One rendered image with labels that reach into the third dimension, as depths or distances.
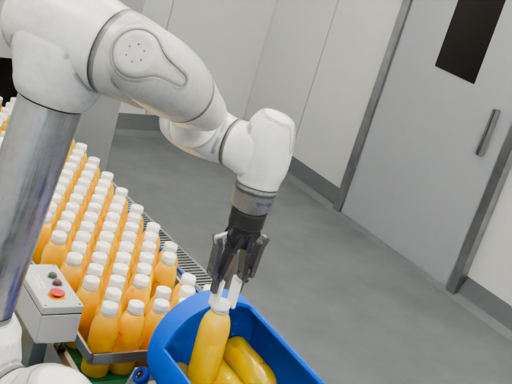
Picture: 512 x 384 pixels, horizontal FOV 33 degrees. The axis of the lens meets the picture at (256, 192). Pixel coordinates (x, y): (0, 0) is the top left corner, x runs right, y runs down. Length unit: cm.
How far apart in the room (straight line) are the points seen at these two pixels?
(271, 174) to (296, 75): 522
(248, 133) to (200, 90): 49
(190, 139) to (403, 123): 436
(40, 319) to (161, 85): 99
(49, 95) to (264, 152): 56
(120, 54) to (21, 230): 35
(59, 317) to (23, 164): 79
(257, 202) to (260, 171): 7
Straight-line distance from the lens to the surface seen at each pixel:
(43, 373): 143
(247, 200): 178
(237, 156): 176
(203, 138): 176
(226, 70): 718
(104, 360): 219
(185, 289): 231
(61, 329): 212
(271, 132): 173
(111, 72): 122
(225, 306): 190
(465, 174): 570
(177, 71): 122
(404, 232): 603
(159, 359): 199
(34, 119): 134
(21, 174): 137
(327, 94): 667
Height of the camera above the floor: 214
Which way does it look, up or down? 20 degrees down
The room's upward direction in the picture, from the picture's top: 17 degrees clockwise
